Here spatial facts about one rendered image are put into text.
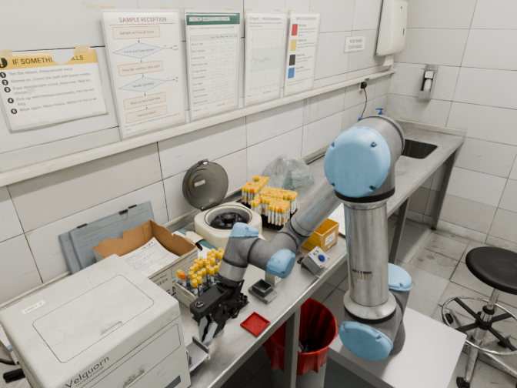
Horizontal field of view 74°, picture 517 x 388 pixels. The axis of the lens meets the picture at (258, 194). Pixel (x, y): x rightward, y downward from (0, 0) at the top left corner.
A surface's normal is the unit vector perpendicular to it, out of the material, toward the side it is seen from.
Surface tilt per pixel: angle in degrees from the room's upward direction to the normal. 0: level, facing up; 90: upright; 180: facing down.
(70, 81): 89
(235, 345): 0
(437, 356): 1
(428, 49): 90
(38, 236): 90
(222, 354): 0
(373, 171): 84
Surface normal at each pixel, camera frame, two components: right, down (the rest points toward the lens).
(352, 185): -0.55, 0.28
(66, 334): 0.00, -0.89
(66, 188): 0.76, 0.29
